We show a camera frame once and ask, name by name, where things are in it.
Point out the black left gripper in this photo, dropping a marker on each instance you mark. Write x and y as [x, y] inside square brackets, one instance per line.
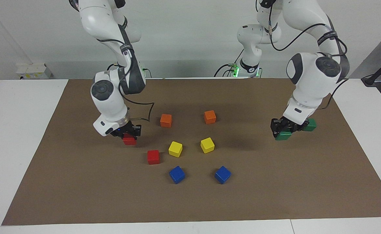
[291, 123]

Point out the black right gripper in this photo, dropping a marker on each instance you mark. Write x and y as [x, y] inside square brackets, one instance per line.
[127, 128]

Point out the green wooden cube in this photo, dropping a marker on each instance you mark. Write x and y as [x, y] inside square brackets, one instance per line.
[310, 125]
[284, 135]

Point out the red wooden cube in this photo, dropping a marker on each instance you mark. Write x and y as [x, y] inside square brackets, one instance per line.
[153, 157]
[129, 140]

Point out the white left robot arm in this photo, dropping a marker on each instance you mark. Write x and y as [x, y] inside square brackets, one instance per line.
[310, 84]

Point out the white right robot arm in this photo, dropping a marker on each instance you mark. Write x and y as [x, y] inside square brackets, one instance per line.
[109, 104]

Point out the orange wooden cube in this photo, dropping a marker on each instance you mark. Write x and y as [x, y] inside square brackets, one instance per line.
[166, 120]
[210, 117]

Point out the yellow wooden cube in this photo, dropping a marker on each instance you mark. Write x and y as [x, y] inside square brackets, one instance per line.
[175, 149]
[207, 145]

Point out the green lit base connector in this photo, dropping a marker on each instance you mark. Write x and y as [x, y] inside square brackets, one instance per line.
[235, 70]
[145, 72]

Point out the blue wooden cube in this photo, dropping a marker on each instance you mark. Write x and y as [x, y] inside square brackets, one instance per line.
[222, 175]
[177, 174]

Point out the brown paper mat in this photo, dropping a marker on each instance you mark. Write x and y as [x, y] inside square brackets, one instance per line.
[190, 201]

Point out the black stand pole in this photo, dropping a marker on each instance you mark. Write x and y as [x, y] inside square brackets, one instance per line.
[372, 79]

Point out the white power box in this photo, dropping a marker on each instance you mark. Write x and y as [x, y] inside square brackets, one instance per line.
[34, 71]

